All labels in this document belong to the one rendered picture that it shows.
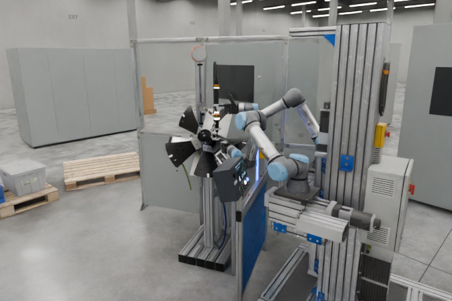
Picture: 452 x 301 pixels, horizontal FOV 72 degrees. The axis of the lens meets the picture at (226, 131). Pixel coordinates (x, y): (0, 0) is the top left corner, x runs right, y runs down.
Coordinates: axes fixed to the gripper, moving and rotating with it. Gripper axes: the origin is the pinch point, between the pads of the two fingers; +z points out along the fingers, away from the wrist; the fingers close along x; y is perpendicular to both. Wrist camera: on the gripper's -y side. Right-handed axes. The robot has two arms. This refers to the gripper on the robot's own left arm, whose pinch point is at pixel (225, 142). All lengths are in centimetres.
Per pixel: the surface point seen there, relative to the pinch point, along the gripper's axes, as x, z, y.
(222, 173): -7, -76, 25
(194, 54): -71, 80, -1
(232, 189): 2, -80, 21
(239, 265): 72, -54, 16
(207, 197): 56, 26, 16
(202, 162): 12.9, 0.2, 20.9
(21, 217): 95, 166, 216
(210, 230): 90, 25, 17
